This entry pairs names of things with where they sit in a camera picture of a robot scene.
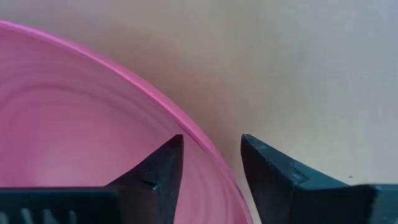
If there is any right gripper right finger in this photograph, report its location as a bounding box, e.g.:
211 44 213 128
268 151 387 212
240 133 379 224

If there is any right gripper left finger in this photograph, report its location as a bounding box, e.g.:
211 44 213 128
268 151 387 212
107 133 185 224

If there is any pink round plate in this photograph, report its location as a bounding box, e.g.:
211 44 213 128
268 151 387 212
0 19 254 224

